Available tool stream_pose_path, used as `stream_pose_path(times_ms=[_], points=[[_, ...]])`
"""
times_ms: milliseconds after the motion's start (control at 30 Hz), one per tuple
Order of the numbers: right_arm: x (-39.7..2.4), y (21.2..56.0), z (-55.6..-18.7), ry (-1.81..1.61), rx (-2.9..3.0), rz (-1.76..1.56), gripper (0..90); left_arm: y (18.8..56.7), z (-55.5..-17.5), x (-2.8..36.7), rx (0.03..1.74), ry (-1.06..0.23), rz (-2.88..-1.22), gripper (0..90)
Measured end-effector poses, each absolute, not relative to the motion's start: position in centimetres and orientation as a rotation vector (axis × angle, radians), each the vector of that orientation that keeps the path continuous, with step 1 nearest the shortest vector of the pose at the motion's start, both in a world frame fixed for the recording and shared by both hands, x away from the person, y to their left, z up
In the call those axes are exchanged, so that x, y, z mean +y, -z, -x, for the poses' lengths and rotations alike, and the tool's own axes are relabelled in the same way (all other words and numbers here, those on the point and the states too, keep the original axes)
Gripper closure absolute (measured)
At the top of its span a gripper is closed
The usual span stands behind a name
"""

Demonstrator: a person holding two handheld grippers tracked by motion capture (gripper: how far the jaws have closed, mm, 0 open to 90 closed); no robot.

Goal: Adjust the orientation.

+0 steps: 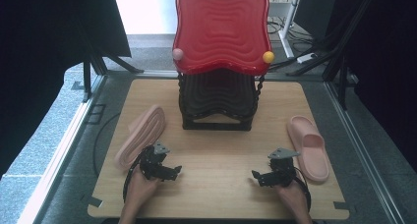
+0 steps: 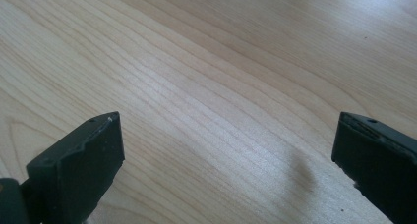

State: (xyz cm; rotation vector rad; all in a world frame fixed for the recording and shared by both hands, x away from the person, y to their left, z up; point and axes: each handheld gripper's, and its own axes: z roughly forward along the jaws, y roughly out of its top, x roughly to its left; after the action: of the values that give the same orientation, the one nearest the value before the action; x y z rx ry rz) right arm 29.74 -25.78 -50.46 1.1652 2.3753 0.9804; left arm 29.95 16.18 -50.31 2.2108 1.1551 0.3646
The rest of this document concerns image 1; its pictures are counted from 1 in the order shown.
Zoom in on black tripod stand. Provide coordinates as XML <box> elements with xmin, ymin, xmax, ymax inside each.
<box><xmin>81</xmin><ymin>48</ymin><xmax>146</xmax><ymax>104</ymax></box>

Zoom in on person's right hand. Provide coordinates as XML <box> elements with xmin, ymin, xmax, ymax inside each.
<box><xmin>273</xmin><ymin>182</ymin><xmax>311</xmax><ymax>216</ymax></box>

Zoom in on black floor cables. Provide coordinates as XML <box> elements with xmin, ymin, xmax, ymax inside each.
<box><xmin>267</xmin><ymin>16</ymin><xmax>317</xmax><ymax>56</ymax></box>

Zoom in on person's left hand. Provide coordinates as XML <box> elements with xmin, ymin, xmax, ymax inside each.
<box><xmin>125</xmin><ymin>166</ymin><xmax>162</xmax><ymax>206</ymax></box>

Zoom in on black curtain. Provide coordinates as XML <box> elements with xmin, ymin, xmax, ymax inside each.
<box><xmin>328</xmin><ymin>0</ymin><xmax>417</xmax><ymax>173</ymax></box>
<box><xmin>0</xmin><ymin>0</ymin><xmax>133</xmax><ymax>180</ymax></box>

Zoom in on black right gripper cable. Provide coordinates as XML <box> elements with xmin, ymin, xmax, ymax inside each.
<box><xmin>292</xmin><ymin>165</ymin><xmax>312</xmax><ymax>212</ymax></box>

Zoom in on white metal stand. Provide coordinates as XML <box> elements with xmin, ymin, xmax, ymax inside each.
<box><xmin>266</xmin><ymin>0</ymin><xmax>304</xmax><ymax>60</ymax></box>

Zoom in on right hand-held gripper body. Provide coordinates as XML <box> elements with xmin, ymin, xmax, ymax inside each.
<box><xmin>268</xmin><ymin>147</ymin><xmax>301</xmax><ymax>188</ymax></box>

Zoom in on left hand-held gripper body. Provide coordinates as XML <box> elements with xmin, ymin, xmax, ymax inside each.
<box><xmin>139</xmin><ymin>140</ymin><xmax>171</xmax><ymax>181</ymax></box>

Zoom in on thin black floor cable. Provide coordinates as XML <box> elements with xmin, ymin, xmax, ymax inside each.
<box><xmin>92</xmin><ymin>111</ymin><xmax>122</xmax><ymax>178</ymax></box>

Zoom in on aluminium rail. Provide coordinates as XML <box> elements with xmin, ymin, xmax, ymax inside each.
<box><xmin>324</xmin><ymin>81</ymin><xmax>407</xmax><ymax>224</ymax></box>
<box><xmin>18</xmin><ymin>74</ymin><xmax>108</xmax><ymax>224</ymax></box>

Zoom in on red and black shoe rack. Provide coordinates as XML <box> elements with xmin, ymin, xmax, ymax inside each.
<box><xmin>171</xmin><ymin>0</ymin><xmax>275</xmax><ymax>132</ymax></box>

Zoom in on black metal stand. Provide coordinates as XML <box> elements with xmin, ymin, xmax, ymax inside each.
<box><xmin>285</xmin><ymin>0</ymin><xmax>378</xmax><ymax>111</ymax></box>

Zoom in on pink slipper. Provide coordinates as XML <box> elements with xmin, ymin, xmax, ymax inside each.
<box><xmin>113</xmin><ymin>104</ymin><xmax>166</xmax><ymax>172</ymax></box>
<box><xmin>286</xmin><ymin>115</ymin><xmax>330</xmax><ymax>183</ymax></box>

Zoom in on white power strip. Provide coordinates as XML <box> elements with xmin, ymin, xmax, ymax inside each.
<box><xmin>296</xmin><ymin>52</ymin><xmax>319</xmax><ymax>64</ymax></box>

